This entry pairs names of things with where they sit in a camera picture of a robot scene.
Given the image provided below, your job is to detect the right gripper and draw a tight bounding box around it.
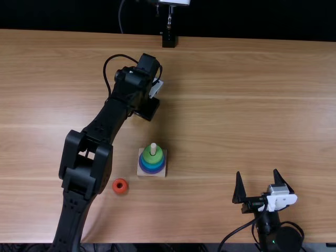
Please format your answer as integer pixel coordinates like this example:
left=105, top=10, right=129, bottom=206
left=232, top=169, right=294, bottom=214

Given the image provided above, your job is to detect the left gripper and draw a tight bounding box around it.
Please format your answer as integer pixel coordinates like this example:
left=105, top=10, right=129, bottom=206
left=132, top=97, right=161, bottom=122

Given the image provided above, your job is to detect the light green ring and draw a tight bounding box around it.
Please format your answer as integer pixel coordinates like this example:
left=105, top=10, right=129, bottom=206
left=143, top=147, right=164, bottom=163

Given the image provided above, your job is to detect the wooden peg base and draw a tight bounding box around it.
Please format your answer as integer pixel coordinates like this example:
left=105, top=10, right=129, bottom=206
left=136, top=143, right=168, bottom=178

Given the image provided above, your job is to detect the black clamp stand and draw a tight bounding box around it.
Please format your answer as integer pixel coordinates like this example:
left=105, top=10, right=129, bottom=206
left=157, top=5, right=179, bottom=48

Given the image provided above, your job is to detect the white mounted box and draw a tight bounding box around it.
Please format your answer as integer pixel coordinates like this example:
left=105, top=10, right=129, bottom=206
left=158, top=0, right=191, bottom=6

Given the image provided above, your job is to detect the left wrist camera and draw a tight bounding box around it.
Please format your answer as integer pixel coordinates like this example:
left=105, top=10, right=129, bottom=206
left=149, top=77, right=165, bottom=100

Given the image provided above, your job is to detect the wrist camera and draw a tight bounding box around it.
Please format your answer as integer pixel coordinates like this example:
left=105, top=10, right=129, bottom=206
left=149, top=77, right=165, bottom=100
left=258, top=183, right=298, bottom=212

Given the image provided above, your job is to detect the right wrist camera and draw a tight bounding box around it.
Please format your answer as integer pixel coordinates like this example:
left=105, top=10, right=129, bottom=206
left=258, top=183, right=298, bottom=212

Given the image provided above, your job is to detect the black cable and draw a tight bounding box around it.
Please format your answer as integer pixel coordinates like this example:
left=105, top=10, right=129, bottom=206
left=102, top=54, right=140, bottom=104
left=218, top=219, right=259, bottom=252

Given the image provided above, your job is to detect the light blue ring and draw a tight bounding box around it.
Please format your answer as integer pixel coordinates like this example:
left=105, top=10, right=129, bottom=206
left=140, top=153, right=166, bottom=168

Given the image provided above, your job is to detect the dark blue ring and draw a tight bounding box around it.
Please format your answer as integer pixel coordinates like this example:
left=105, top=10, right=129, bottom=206
left=139, top=156, right=166, bottom=171

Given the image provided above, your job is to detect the purple ring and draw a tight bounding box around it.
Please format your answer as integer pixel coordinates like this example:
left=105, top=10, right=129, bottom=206
left=138, top=159, right=167, bottom=174

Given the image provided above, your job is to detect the orange ring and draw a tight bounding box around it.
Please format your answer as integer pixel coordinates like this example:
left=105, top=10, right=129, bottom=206
left=112, top=178, right=130, bottom=196

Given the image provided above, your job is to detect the thin hanging cable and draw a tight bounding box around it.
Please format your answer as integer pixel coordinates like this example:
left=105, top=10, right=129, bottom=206
left=118, top=0, right=125, bottom=34

